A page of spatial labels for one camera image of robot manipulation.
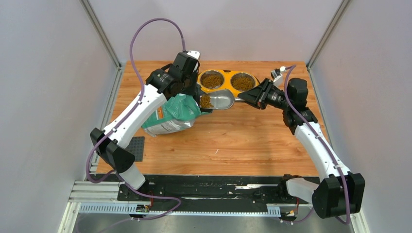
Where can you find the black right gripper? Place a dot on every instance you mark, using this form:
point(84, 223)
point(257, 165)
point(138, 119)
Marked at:
point(257, 96)

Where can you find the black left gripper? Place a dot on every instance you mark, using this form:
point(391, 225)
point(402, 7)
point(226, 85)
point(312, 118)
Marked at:
point(192, 90)

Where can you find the grey metal scoop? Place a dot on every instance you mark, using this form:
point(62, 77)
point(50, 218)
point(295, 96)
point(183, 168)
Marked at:
point(218, 100)

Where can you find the green pet food bag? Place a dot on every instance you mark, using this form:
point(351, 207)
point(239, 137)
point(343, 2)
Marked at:
point(177, 114)

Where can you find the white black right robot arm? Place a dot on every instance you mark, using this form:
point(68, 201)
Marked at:
point(340, 191)

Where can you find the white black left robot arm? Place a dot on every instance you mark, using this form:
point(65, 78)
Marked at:
point(162, 84)

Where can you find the brown kibble pet food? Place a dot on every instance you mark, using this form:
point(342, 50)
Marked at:
point(221, 90)

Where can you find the yellow double pet bowl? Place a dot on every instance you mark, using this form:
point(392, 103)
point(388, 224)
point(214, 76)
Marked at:
point(219, 79)

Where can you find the dark grey building plate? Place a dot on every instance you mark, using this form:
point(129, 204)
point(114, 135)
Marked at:
point(136, 147)

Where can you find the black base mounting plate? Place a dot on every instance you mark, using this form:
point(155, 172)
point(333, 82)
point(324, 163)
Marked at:
point(201, 193)

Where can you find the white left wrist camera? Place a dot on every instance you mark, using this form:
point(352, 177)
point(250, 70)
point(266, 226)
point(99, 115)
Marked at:
point(196, 55)

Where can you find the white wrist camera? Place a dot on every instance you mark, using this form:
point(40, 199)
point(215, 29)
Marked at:
point(277, 75)
point(196, 55)

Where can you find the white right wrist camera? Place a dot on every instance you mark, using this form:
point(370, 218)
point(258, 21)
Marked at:
point(277, 75)

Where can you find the aluminium frame post left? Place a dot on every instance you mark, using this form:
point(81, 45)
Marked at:
point(101, 33)

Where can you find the aluminium frame post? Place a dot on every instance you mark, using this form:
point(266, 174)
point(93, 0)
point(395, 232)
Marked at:
point(328, 32)
point(101, 33)

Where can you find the aluminium frame post right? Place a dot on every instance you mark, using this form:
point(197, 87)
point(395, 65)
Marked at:
point(328, 32)

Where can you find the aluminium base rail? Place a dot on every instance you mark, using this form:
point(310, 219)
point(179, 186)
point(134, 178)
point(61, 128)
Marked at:
point(116, 198)

